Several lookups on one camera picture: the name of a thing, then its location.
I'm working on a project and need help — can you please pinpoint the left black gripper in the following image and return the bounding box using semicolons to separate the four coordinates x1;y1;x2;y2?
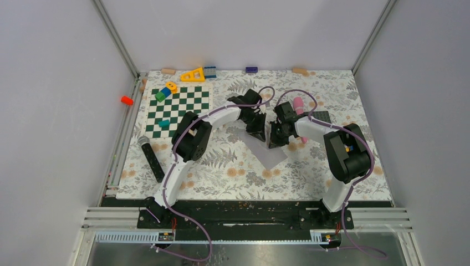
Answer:
241;112;266;142

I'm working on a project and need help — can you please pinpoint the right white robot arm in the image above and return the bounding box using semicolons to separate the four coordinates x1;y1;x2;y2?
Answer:
268;103;375;228

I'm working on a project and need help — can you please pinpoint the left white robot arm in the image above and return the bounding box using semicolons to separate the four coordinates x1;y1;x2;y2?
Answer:
137;89;266;228

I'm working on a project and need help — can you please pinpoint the floral patterned table mat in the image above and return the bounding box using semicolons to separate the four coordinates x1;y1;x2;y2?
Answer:
116;70;375;201

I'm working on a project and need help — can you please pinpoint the pink marker pen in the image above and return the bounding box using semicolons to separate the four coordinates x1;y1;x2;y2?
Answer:
292;96;309;144

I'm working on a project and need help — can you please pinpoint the dark grey lego baseplate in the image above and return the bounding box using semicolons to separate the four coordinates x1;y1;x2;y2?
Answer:
312;111;331;124

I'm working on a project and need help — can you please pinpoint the dark blue lego brick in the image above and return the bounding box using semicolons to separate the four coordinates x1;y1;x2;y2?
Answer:
245;66;258;73

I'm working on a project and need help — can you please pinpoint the right wooden cylinder peg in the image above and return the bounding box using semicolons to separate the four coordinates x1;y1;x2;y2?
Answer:
292;68;309;76

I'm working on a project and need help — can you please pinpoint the wooden cylinder peg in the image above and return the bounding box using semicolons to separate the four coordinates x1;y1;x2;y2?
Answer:
161;68;176;75
292;68;309;76

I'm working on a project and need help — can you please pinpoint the yellow triangle toy block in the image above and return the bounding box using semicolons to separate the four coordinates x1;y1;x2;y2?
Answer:
180;67;205;83

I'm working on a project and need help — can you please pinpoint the teal small block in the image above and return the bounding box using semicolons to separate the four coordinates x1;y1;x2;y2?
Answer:
158;120;170;128

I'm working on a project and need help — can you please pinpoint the green white chessboard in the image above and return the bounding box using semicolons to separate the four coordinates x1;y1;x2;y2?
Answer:
141;84;213;139

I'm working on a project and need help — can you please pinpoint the blue cube block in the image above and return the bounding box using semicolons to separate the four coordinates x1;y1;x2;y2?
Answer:
161;87;172;97

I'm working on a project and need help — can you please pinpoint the green cube block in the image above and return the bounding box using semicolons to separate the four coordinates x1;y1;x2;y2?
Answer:
155;91;166;102

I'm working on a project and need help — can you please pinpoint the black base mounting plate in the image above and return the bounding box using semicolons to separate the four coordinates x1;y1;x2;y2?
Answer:
137;198;354;241

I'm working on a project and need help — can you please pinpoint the left wooden cylinder peg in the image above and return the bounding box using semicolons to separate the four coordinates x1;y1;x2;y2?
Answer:
161;68;176;75

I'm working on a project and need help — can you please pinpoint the black grey microphone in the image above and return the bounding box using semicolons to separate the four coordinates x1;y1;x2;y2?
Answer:
137;136;165;183

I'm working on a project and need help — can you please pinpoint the red cylinder block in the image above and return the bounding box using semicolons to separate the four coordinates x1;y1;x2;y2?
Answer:
120;96;134;106

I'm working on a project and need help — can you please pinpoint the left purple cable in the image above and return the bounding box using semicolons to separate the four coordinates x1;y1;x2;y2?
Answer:
150;86;276;262

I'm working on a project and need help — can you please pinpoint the purple cable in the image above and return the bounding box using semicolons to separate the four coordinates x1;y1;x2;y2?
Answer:
150;86;276;262
275;89;388;260

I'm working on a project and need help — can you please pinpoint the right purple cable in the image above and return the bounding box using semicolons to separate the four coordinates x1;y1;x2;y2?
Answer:
275;89;388;260

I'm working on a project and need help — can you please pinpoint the orange ring toy block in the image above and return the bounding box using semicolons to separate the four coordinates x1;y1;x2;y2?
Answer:
165;81;178;94

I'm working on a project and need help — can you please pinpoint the white slotted cable duct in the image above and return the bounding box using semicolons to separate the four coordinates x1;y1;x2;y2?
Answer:
94;230;331;245

